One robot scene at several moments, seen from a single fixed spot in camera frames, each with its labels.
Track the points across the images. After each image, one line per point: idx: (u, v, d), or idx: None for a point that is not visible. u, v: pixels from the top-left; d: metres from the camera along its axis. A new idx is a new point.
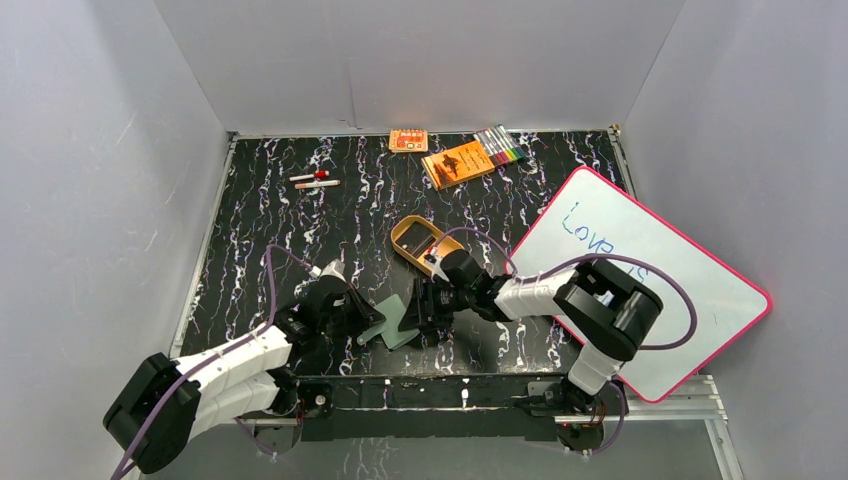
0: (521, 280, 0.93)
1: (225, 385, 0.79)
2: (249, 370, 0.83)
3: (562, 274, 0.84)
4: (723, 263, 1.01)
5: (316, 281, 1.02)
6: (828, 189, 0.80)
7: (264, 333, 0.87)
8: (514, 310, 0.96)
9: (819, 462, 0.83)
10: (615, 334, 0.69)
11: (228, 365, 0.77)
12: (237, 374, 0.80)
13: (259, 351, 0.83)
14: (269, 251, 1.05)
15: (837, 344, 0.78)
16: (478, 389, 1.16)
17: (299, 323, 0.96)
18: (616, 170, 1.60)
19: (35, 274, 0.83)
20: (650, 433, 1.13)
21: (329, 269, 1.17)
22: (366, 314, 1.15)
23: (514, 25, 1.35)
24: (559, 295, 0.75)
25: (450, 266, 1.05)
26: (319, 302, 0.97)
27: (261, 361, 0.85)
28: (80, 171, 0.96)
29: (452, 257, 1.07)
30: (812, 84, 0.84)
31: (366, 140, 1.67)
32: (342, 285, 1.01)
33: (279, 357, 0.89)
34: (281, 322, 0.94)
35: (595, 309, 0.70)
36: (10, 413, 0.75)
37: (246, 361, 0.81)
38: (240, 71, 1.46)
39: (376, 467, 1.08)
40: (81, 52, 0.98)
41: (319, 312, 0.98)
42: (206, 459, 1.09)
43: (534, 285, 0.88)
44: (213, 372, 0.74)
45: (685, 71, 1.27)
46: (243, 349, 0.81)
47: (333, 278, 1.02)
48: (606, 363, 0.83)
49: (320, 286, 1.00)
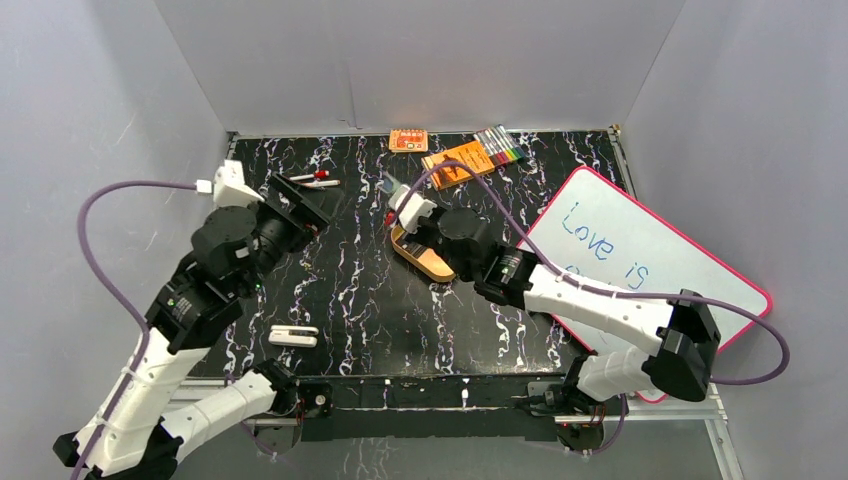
0: (579, 286, 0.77)
1: (151, 423, 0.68)
2: (164, 396, 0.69)
3: (644, 303, 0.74)
4: (722, 263, 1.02)
5: (209, 220, 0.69)
6: (828, 188, 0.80)
7: (145, 354, 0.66)
8: (543, 306, 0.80)
9: (820, 462, 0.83)
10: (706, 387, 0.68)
11: (117, 429, 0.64)
12: (149, 412, 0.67)
13: (144, 391, 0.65)
14: (81, 242, 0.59)
15: (838, 343, 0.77)
16: (478, 389, 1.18)
17: (192, 296, 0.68)
18: (616, 170, 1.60)
19: (36, 274, 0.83)
20: (650, 433, 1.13)
21: (233, 169, 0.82)
22: (306, 225, 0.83)
23: (513, 24, 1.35)
24: (668, 343, 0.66)
25: (459, 236, 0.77)
26: (219, 259, 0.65)
27: (166, 383, 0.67)
28: (80, 171, 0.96)
29: (463, 222, 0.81)
30: (812, 83, 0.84)
31: (366, 140, 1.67)
32: (251, 225, 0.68)
33: (196, 350, 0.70)
34: (163, 306, 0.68)
35: (695, 365, 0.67)
36: (13, 412, 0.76)
37: (139, 409, 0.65)
38: (240, 70, 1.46)
39: (376, 467, 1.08)
40: (81, 52, 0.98)
41: (224, 270, 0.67)
42: (205, 459, 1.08)
43: (603, 302, 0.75)
44: (110, 446, 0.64)
45: (685, 72, 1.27)
46: (125, 398, 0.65)
47: (237, 209, 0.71)
48: (636, 382, 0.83)
49: (212, 227, 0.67)
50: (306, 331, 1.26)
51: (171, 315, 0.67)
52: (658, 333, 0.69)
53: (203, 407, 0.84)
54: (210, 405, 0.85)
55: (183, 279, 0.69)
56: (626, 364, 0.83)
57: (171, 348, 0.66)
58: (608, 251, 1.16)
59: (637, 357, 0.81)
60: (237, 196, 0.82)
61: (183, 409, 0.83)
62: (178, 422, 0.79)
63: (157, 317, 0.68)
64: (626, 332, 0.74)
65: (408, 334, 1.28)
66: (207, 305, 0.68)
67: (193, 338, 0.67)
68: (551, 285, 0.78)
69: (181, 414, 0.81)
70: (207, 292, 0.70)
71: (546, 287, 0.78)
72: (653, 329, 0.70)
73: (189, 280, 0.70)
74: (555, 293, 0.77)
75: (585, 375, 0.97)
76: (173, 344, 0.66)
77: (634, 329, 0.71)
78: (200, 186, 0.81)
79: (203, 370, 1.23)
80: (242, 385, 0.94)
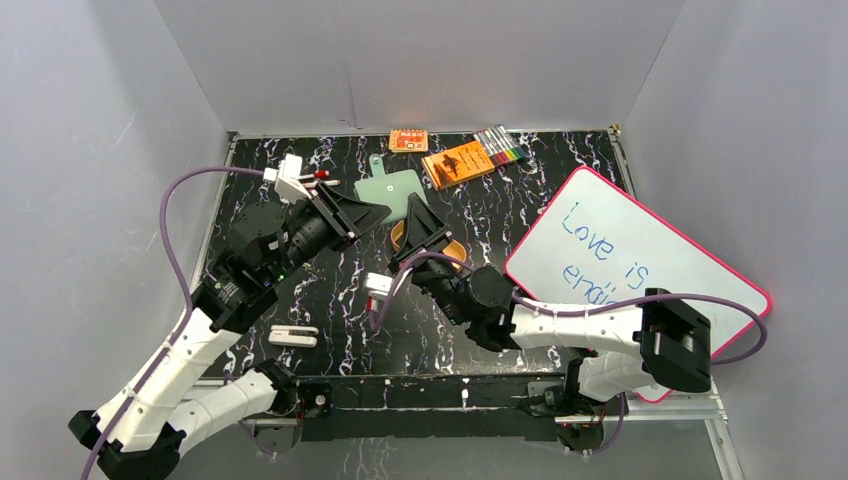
0: (556, 314, 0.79)
1: (174, 402, 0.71)
2: (191, 377, 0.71)
3: (616, 313, 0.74)
4: (722, 263, 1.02)
5: (246, 213, 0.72)
6: (829, 188, 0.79)
7: (184, 332, 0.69)
8: (534, 342, 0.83)
9: (821, 463, 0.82)
10: (701, 378, 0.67)
11: (146, 404, 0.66)
12: (177, 390, 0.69)
13: (182, 365, 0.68)
14: (161, 227, 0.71)
15: (839, 343, 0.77)
16: (478, 389, 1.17)
17: (236, 282, 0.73)
18: (616, 170, 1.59)
19: (36, 274, 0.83)
20: (650, 433, 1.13)
21: (293, 165, 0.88)
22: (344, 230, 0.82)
23: (513, 24, 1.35)
24: (647, 346, 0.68)
25: (493, 303, 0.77)
26: (254, 252, 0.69)
27: (200, 363, 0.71)
28: (80, 171, 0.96)
29: (483, 283, 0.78)
30: (812, 83, 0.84)
31: (366, 140, 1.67)
32: (281, 218, 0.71)
33: (232, 335, 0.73)
34: (206, 291, 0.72)
35: (683, 358, 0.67)
36: (16, 412, 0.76)
37: (171, 383, 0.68)
38: (240, 70, 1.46)
39: (377, 467, 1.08)
40: (80, 53, 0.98)
41: (260, 262, 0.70)
42: (207, 458, 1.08)
43: (578, 323, 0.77)
44: (135, 421, 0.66)
45: (685, 71, 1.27)
46: (160, 372, 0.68)
47: (267, 204, 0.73)
48: (639, 380, 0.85)
49: (246, 223, 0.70)
50: (306, 331, 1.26)
51: (216, 298, 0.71)
52: (636, 337, 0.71)
53: (205, 403, 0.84)
54: (212, 401, 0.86)
55: (224, 268, 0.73)
56: (626, 365, 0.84)
57: (218, 326, 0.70)
58: (607, 251, 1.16)
59: (635, 361, 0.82)
60: (288, 190, 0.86)
61: (186, 404, 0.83)
62: (180, 416, 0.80)
63: (201, 298, 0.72)
64: (611, 345, 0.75)
65: (407, 334, 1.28)
66: (248, 292, 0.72)
67: (235, 321, 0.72)
68: (531, 322, 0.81)
69: (183, 409, 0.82)
70: (247, 280, 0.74)
71: (527, 324, 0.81)
72: (630, 335, 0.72)
73: (229, 270, 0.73)
74: (536, 328, 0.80)
75: (585, 379, 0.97)
76: (216, 322, 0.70)
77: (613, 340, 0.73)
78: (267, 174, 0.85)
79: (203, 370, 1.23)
80: (243, 383, 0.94)
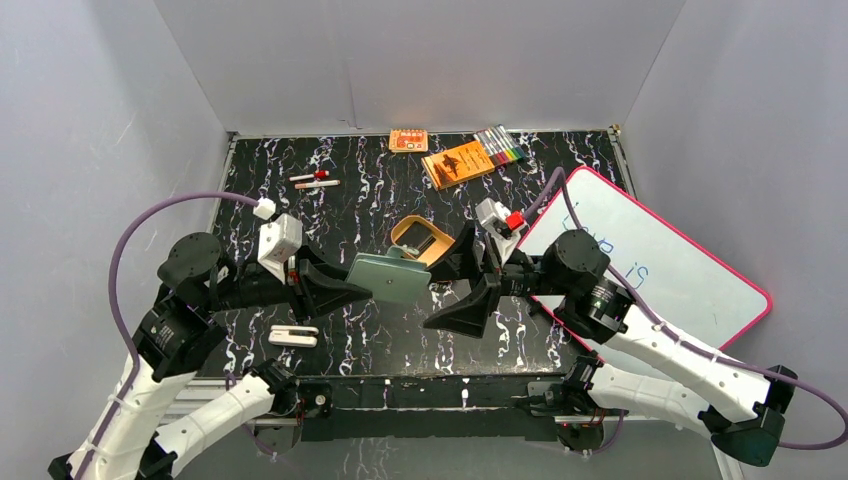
0: (680, 342, 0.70)
1: (143, 444, 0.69)
2: (153, 421, 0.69)
3: (741, 373, 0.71)
4: (723, 264, 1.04)
5: (179, 245, 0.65)
6: (829, 187, 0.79)
7: (130, 385, 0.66)
8: (623, 348, 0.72)
9: (822, 464, 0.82)
10: (769, 461, 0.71)
11: (107, 455, 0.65)
12: (140, 435, 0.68)
13: (132, 417, 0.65)
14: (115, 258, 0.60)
15: (839, 344, 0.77)
16: (478, 388, 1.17)
17: (174, 323, 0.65)
18: (616, 170, 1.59)
19: (36, 273, 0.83)
20: (651, 434, 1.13)
21: (272, 238, 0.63)
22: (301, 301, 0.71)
23: (513, 25, 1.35)
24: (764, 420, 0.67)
25: (581, 269, 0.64)
26: (189, 291, 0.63)
27: (155, 408, 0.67)
28: (80, 171, 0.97)
29: (570, 248, 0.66)
30: (811, 83, 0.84)
31: (366, 140, 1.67)
32: (217, 253, 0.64)
33: (182, 376, 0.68)
34: (143, 333, 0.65)
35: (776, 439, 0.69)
36: (14, 414, 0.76)
37: (128, 434, 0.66)
38: (240, 70, 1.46)
39: (377, 467, 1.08)
40: (81, 51, 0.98)
41: (198, 299, 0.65)
42: (207, 457, 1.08)
43: (701, 363, 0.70)
44: (100, 471, 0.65)
45: (686, 71, 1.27)
46: (115, 424, 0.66)
47: (201, 236, 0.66)
48: (666, 415, 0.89)
49: (176, 260, 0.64)
50: (306, 331, 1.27)
51: (154, 344, 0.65)
52: (754, 408, 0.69)
53: (198, 418, 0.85)
54: (207, 414, 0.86)
55: (166, 303, 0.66)
56: (672, 399, 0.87)
57: (158, 375, 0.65)
58: (608, 251, 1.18)
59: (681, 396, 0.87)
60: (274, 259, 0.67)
61: (180, 419, 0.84)
62: (172, 435, 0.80)
63: (143, 344, 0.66)
64: (712, 395, 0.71)
65: (407, 334, 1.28)
66: (189, 331, 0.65)
67: (177, 365, 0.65)
68: (647, 333, 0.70)
69: (177, 426, 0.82)
70: (190, 317, 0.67)
71: (641, 333, 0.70)
72: (750, 403, 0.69)
73: (170, 306, 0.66)
74: (648, 342, 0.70)
75: (600, 384, 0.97)
76: (156, 372, 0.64)
77: (731, 397, 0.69)
78: (263, 204, 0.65)
79: (203, 371, 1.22)
80: (238, 391, 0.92)
